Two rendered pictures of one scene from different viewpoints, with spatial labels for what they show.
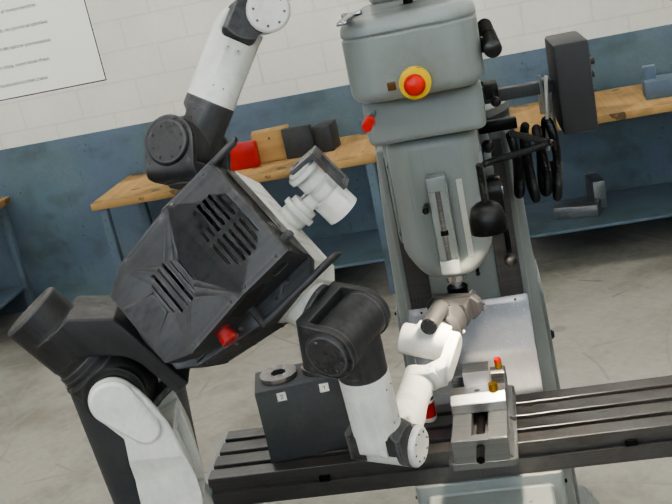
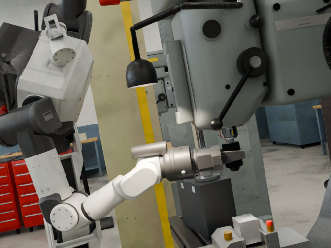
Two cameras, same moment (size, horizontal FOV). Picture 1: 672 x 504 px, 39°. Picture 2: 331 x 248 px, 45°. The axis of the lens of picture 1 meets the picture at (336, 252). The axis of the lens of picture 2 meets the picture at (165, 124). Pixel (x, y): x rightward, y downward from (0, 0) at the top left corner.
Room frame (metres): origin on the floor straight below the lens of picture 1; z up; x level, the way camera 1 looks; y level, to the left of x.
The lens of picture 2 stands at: (1.48, -1.18, 1.40)
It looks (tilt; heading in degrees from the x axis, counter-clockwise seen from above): 3 degrees down; 70
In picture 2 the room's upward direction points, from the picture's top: 10 degrees counter-clockwise
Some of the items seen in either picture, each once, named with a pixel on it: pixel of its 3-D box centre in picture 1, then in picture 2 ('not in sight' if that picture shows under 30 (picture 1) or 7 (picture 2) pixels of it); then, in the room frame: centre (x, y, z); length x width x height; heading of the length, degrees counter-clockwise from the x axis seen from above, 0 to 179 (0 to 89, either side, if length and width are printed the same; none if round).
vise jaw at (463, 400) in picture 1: (478, 398); (227, 241); (1.93, -0.25, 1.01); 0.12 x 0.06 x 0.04; 77
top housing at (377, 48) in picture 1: (415, 41); not in sight; (2.00, -0.25, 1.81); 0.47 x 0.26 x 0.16; 170
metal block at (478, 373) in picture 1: (477, 378); (246, 229); (1.98, -0.26, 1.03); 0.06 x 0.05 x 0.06; 77
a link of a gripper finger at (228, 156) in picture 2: not in sight; (233, 156); (1.97, -0.28, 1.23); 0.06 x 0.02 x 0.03; 155
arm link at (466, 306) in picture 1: (449, 316); (198, 161); (1.90, -0.21, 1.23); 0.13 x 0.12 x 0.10; 65
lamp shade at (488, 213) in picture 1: (487, 215); (140, 72); (1.76, -0.30, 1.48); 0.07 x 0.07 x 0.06
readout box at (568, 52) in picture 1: (572, 81); not in sight; (2.22, -0.63, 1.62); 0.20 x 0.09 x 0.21; 170
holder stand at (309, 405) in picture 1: (307, 405); (205, 201); (2.05, 0.14, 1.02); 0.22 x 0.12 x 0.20; 90
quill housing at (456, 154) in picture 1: (442, 197); (218, 65); (1.99, -0.25, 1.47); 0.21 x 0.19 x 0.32; 80
